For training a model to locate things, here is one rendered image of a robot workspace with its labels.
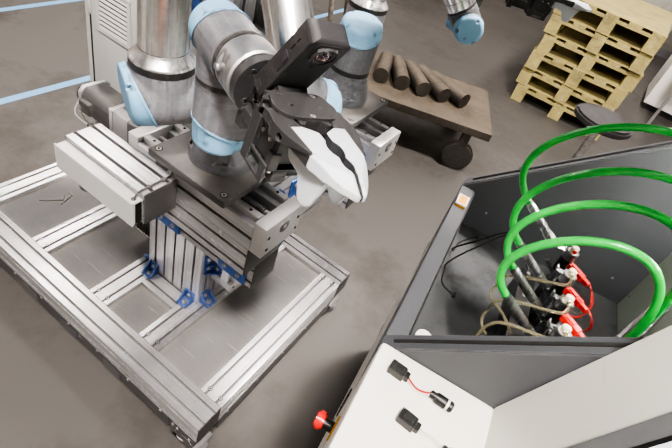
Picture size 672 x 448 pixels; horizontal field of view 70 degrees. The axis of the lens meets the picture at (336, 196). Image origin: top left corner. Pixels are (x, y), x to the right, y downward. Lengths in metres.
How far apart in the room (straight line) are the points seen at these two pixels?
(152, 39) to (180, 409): 1.11
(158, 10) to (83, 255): 1.30
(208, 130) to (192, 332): 1.19
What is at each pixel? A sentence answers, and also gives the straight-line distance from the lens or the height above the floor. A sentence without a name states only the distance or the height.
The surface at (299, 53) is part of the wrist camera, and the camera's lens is 0.45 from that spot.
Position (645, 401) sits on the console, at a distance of 0.71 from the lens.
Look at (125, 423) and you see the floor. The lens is 1.86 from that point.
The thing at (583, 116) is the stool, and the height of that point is 0.67.
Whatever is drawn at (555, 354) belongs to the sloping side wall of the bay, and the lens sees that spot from 0.83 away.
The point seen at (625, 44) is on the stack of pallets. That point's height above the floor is 0.81.
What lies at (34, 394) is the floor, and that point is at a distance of 1.95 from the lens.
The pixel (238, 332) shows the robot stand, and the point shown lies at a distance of 1.78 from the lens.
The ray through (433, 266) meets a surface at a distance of 1.14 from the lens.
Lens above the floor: 1.70
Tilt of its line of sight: 39 degrees down
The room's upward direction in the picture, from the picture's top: 19 degrees clockwise
